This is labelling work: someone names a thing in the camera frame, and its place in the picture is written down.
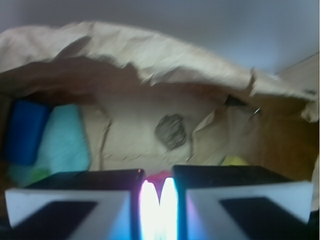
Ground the brown rock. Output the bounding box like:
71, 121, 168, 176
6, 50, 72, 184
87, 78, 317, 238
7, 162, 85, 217
155, 113, 187, 151

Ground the blue block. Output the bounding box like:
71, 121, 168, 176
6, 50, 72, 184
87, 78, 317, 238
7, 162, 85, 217
3, 100, 51, 166

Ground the brown paper bag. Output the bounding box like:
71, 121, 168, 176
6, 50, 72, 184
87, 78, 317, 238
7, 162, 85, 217
0, 22, 319, 180

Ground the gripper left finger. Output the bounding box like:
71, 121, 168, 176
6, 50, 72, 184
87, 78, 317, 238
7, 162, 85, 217
4, 169, 145, 240

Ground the light blue cloth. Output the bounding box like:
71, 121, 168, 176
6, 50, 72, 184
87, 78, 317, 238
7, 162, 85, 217
7, 104, 91, 185

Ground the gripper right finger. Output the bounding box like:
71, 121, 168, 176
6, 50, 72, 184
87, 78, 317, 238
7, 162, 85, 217
172, 165, 314, 240

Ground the yellow sponge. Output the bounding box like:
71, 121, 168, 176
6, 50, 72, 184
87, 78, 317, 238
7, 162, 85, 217
221, 155, 249, 166

